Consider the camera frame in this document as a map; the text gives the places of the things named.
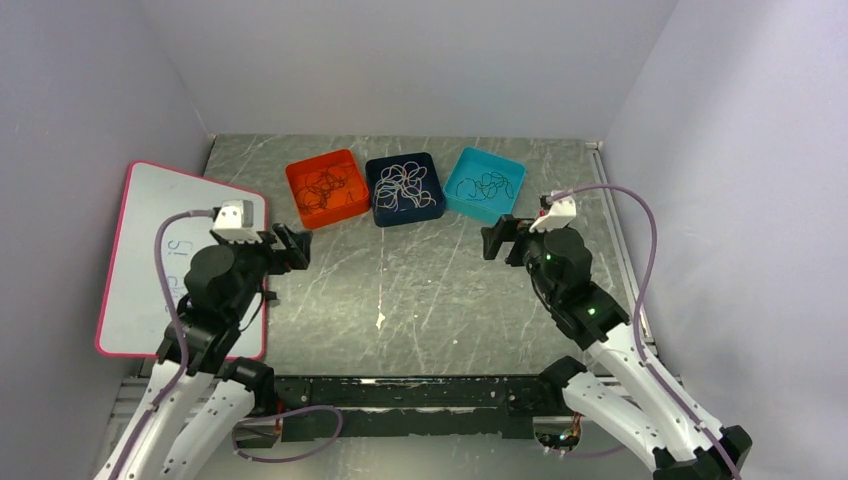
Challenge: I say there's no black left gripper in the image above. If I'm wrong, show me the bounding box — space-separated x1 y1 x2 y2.
211 220 311 320

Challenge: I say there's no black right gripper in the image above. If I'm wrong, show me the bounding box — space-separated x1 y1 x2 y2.
481 213 562 305

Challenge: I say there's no black thin cable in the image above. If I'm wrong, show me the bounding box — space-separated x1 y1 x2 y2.
457 173 515 203
454 171 517 201

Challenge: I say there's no dark brown thin cable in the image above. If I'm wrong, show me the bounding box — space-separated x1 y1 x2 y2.
311 164 356 197
296 165 359 217

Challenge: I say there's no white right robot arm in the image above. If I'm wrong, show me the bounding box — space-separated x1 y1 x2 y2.
481 215 752 479

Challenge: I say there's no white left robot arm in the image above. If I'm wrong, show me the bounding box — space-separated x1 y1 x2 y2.
96 224 313 479

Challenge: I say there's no teal plastic bin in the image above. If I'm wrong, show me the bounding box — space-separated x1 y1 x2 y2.
443 147 526 225

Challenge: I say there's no orange plastic bin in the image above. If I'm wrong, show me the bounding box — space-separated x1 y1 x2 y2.
285 149 371 230

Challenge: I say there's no dark blue plastic bin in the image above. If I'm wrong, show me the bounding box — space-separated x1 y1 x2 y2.
365 152 446 228

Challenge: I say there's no pink framed whiteboard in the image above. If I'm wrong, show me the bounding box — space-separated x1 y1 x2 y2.
95 161 269 359

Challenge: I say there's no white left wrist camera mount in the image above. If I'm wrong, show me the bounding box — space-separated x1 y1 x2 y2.
210 199 261 244

